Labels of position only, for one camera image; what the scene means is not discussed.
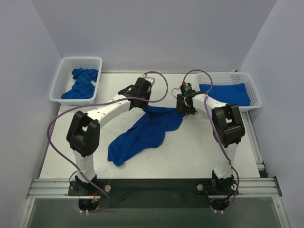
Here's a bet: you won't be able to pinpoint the blue towel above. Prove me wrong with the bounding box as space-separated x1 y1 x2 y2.
208 83 250 106
107 106 185 166

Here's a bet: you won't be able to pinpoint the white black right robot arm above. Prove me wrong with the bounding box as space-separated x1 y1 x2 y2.
176 92 245 181

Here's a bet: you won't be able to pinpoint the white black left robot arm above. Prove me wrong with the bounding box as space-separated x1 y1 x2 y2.
66 76 155 184

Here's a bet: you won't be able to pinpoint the crumpled blue towels in basket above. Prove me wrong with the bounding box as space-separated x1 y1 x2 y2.
61 68 98 99

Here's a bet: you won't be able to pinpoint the white perforated right basket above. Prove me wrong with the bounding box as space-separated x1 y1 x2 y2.
195 72 262 112

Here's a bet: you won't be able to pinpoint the white perforated basket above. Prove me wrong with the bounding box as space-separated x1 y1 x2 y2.
49 57 103 106
195 72 262 112

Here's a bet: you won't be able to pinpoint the white perforated left basket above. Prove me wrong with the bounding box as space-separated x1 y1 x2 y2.
49 57 103 106

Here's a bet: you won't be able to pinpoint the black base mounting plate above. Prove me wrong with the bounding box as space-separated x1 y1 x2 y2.
68 179 238 210

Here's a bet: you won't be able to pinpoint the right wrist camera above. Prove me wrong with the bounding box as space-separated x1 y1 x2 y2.
180 81 195 97

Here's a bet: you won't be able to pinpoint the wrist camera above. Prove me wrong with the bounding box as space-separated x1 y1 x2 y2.
142 74 155 87
180 81 195 97

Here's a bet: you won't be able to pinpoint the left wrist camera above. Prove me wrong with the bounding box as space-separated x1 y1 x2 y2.
142 74 155 87

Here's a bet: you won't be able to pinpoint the aluminium frame rail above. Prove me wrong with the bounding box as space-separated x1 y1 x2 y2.
20 110 290 228

